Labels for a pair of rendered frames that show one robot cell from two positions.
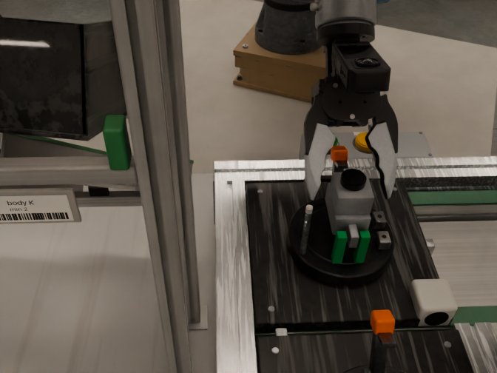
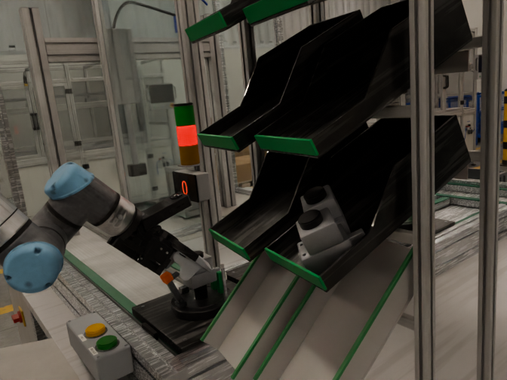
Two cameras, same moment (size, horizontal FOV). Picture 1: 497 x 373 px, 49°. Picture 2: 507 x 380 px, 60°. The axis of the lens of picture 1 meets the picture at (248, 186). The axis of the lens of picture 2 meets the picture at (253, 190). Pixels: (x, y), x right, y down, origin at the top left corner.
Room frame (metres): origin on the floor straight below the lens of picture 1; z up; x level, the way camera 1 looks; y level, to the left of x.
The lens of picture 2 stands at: (0.85, 0.73, 1.42)
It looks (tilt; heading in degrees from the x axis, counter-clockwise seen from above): 12 degrees down; 238
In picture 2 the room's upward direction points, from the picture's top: 5 degrees counter-clockwise
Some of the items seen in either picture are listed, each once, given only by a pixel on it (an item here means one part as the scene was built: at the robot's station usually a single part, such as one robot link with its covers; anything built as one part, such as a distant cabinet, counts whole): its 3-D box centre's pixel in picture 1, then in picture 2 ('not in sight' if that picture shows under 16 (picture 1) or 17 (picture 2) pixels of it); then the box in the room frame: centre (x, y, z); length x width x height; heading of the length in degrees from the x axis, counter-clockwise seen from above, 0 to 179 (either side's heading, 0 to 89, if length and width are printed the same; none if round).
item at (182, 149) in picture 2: not in sight; (189, 154); (0.37, -0.32, 1.28); 0.05 x 0.05 x 0.05
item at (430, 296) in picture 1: (430, 303); not in sight; (0.38, -0.23, 0.97); 0.05 x 0.05 x 0.04; 4
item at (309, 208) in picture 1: (305, 230); (224, 282); (0.44, -0.07, 1.03); 0.01 x 0.01 x 0.08
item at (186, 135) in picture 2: not in sight; (186, 135); (0.37, -0.32, 1.33); 0.05 x 0.05 x 0.05
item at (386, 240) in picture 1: (382, 240); not in sight; (0.46, -0.18, 1.00); 0.02 x 0.01 x 0.02; 4
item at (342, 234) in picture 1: (339, 247); (219, 282); (0.43, -0.11, 1.01); 0.01 x 0.01 x 0.05; 4
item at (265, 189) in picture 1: (338, 247); (203, 308); (0.47, -0.12, 0.96); 0.24 x 0.24 x 0.02; 4
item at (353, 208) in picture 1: (350, 203); (202, 266); (0.46, -0.13, 1.06); 0.08 x 0.04 x 0.07; 4
